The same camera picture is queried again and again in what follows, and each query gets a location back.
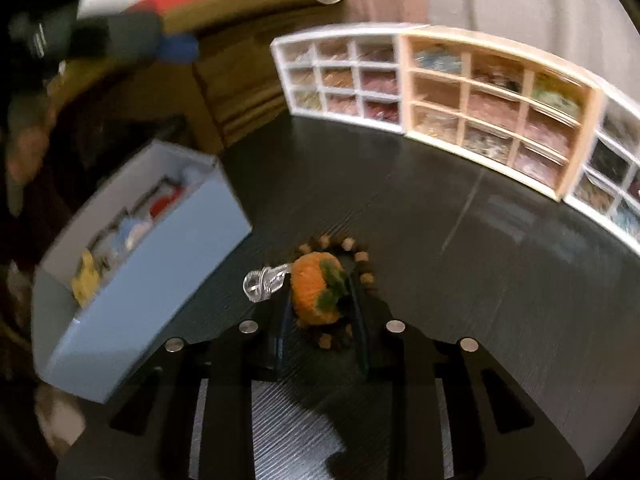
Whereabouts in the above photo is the brown beaded bracelet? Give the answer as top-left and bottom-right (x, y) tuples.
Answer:
(299, 234), (378, 352)

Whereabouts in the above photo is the white lace curtain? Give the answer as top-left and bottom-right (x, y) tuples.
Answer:
(420, 0), (640, 102)

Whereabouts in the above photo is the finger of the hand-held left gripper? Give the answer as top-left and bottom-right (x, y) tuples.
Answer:
(102, 12), (201, 67)

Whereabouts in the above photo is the orange felt fruit charm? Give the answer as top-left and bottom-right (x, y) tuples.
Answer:
(243, 251), (352, 329)

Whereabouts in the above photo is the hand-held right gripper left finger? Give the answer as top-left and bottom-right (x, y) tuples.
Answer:
(55, 292), (294, 480)

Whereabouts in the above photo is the yellow figure keychain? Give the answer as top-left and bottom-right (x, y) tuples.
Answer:
(71, 249), (109, 307)

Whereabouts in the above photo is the wooden cabinet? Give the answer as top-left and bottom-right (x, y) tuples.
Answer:
(50, 0), (351, 152)

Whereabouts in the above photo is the small white drawer organizer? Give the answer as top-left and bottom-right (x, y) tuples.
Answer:
(270, 29), (407, 137)

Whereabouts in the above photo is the peach drawer organizer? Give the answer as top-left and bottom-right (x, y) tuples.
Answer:
(399, 24), (607, 202)

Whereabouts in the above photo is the red fuzzy ornament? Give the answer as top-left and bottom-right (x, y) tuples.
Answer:
(149, 194), (177, 222)

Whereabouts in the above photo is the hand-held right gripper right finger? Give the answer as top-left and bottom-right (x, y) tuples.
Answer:
(349, 274), (586, 480)

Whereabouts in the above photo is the large white drawer organizer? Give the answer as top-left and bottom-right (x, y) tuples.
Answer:
(564, 89), (640, 252)

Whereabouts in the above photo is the light blue cardboard box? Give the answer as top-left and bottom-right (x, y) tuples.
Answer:
(31, 140), (254, 404)

